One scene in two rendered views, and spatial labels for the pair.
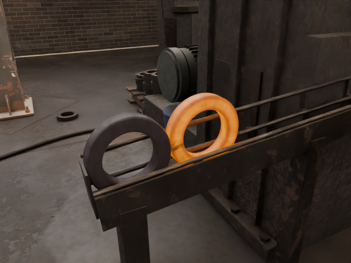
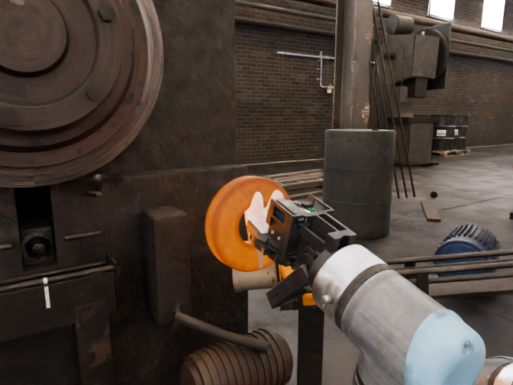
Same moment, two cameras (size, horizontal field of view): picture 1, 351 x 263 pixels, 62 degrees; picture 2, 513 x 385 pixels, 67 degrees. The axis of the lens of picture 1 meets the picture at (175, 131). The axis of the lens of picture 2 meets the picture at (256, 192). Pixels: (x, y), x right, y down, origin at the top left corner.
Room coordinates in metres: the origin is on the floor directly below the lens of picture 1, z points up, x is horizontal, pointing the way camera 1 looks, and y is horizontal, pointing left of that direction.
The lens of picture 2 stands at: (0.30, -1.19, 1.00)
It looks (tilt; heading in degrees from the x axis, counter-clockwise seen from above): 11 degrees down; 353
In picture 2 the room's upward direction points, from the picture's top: straight up
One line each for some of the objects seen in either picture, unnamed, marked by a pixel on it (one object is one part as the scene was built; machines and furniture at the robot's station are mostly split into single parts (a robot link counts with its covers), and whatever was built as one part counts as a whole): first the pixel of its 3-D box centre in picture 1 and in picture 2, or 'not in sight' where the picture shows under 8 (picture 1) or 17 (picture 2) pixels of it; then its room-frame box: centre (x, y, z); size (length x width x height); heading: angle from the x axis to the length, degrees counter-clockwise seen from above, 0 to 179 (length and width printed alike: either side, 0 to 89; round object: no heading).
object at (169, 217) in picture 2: not in sight; (165, 263); (1.13, -1.09, 0.68); 0.11 x 0.08 x 0.24; 26
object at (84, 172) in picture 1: (89, 188); not in sight; (0.50, 0.18, 0.62); 0.07 x 0.01 x 0.11; 26
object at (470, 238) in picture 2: not in sight; (469, 255); (2.37, -2.72, 0.17); 0.57 x 0.31 x 0.34; 136
